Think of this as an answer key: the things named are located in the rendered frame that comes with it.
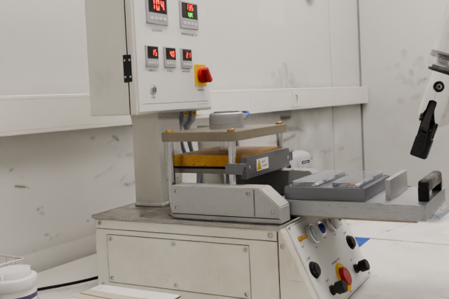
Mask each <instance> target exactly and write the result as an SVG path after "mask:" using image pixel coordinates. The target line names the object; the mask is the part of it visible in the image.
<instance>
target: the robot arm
mask: <svg viewBox="0 0 449 299"><path fill-rule="evenodd" d="M432 50H433V51H431V53H430V55H429V57H428V63H431V64H432V66H428V69H431V70H433V72H432V74H431V77H430V80H429V82H428V85H427V88H426V90H425V93H424V96H423V99H422V102H421V104H420V108H419V111H418V115H417V118H418V120H419V121H421V123H420V126H419V130H418V133H417V135H416V137H415V140H414V143H413V146H412V148H411V151H410V155H412V156H416V157H417V158H421V159H423V160H424V159H426V158H427V157H428V154H429V152H430V148H431V147H432V143H433V139H434V136H435V133H436V130H437V128H438V127H443V126H445V125H448V123H449V0H448V4H447V6H446V10H445V12H444V15H443V18H442V21H441V24H440V27H439V30H438V33H437V36H436V38H435V41H434V44H433V47H432ZM439 52H440V53H439Z"/></svg>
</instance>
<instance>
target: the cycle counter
mask: <svg viewBox="0 0 449 299"><path fill-rule="evenodd" d="M150 5H151V11H158V12H163V13H165V7H164V0H150Z"/></svg>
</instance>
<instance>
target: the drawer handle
mask: <svg viewBox="0 0 449 299"><path fill-rule="evenodd" d="M431 190H442V173H441V172H440V171H432V172H431V173H429V174H428V175H427V176H425V177H424V178H422V179H421V180H420V181H419V182H418V201H419V202H429V201H430V191H431Z"/></svg>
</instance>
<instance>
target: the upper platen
mask: <svg viewBox="0 0 449 299"><path fill-rule="evenodd" d="M235 147H236V142H235ZM279 148H280V146H241V147H236V162H237V163H240V158H242V157H245V156H250V155H254V154H259V153H262V152H267V151H271V150H275V149H279ZM174 161H175V173H192V174H225V164H228V163H229V155H228V142H227V141H220V147H212V148H207V149H201V150H196V151H193V152H186V153H182V154H175V155H174Z"/></svg>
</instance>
